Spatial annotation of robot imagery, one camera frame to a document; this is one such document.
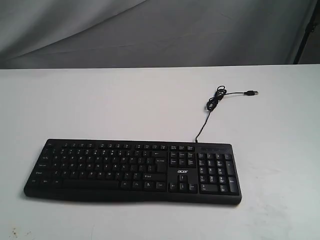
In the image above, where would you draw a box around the black Acer keyboard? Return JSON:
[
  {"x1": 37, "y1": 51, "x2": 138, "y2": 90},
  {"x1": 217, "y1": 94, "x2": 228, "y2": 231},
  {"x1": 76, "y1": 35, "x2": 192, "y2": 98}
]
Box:
[{"x1": 23, "y1": 139, "x2": 242, "y2": 205}]

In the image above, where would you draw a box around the black stand pole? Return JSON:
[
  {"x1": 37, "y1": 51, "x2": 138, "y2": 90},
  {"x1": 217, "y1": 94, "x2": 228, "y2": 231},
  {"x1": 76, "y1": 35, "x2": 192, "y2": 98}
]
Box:
[{"x1": 293, "y1": 0, "x2": 320, "y2": 65}]

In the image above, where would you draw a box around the grey fabric backdrop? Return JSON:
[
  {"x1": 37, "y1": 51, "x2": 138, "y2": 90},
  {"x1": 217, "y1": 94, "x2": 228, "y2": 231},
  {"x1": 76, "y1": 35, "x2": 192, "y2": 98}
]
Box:
[{"x1": 0, "y1": 0, "x2": 317, "y2": 69}]

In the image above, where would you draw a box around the black USB cable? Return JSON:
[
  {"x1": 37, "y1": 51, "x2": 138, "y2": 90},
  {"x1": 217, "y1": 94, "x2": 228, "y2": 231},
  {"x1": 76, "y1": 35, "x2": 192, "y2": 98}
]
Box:
[{"x1": 193, "y1": 85, "x2": 260, "y2": 144}]

